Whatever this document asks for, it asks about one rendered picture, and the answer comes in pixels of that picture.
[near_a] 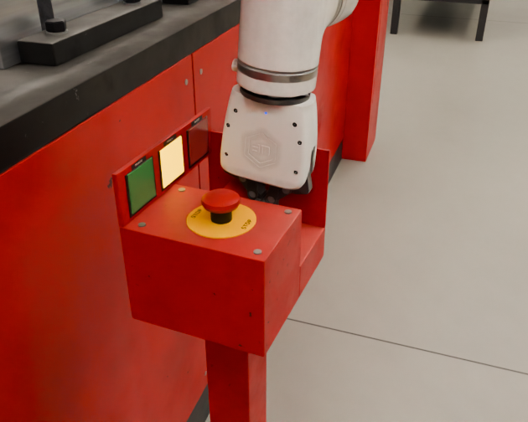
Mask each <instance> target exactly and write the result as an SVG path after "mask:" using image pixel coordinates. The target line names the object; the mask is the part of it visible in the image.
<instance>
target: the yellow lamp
mask: <svg viewBox="0 0 528 422"><path fill-rule="evenodd" d="M160 157H161V166H162V175H163V187H164V188H165V187H167V186H168V185H169V184H170V183H171V182H172V181H173V180H174V179H175V178H177V177H178V176H179V175H180V174H181V173H183V172H184V160H183V148H182V137H181V136H180V137H178V138H177V139H176V140H174V141H173V142H171V143H170V144H168V145H167V146H166V147H165V148H164V149H162V150H161V151H160Z"/></svg>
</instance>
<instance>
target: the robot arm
mask: <svg viewBox="0 0 528 422"><path fill-rule="evenodd" d="M358 1H359V0H241V11H240V27H239V41H238V57H237V59H234V60H233V62H232V66H231V68H232V70H233V71H236V73H237V76H236V81H237V83H238V84H237V85H234V86H233V88H232V91H231V93H230V99H229V103H228V106H227V111H226V115H225V124H224V129H223V135H222V142H221V149H220V164H221V166H222V167H223V170H224V172H225V173H227V174H229V175H231V176H232V177H234V178H239V180H240V182H241V183H242V185H243V186H244V187H245V189H246V190H247V196H248V197H249V198H250V199H252V200H256V201H261V202H265V203H273V204H276V205H278V204H279V200H280V199H281V198H284V197H285V196H287V195H288V194H290V193H293V194H302V195H306V194H308V193H309V192H310V191H311V189H312V188H313V185H312V178H311V173H312V172H313V169H314V165H315V159H316V151H317V136H318V117H317V103H316V96H315V94H313V93H311V92H312V91H313V90H314V89H315V87H316V82H317V75H318V62H319V56H320V49H321V43H322V38H323V35H324V30H325V29H326V28H327V27H329V26H331V25H334V24H336V23H339V22H341V21H343V20H344V19H346V18H347V17H348V16H349V15H350V14H351V13H352V12H353V11H354V10H355V8H356V6H357V3H358ZM226 153H227V154H226ZM266 184H268V185H269V189H268V190H266V188H265V186H266Z"/></svg>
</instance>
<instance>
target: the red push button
mask: <svg viewBox="0 0 528 422"><path fill-rule="evenodd" d="M240 202H241V200H240V196H239V194H238V193H236V192H234V191H232V190H229V189H225V188H217V189H214V190H211V191H209V192H207V193H205V194H204V195H203V197H202V199H201V204H202V206H203V207H204V209H205V210H207V211H209V212H210V217H211V221H212V222H213V223H215V224H228V223H229V222H230V221H231V220H232V211H234V210H235V209H237V208H238V206H239V204H240Z"/></svg>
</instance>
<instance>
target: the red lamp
mask: <svg viewBox="0 0 528 422"><path fill-rule="evenodd" d="M188 132H189V155H190V165H193V164H194V163H195V162H196V161H198V160H199V159H200V158H201V157H202V156H203V155H204V154H205V153H206V152H208V151H209V148H208V131H207V117H205V118H204V119H203V120H202V121H200V122H199V123H197V124H196V125H195V126H193V127H192V128H190V129H189V130H188Z"/></svg>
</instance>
